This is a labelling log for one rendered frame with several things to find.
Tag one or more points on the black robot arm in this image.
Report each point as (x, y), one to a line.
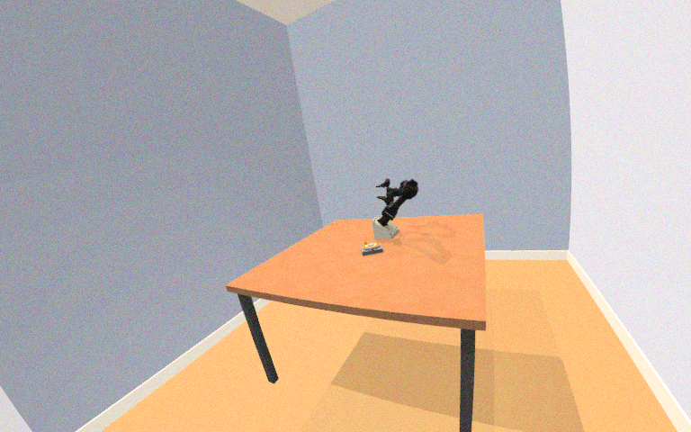
(406, 190)

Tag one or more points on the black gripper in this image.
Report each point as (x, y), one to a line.
(387, 184)

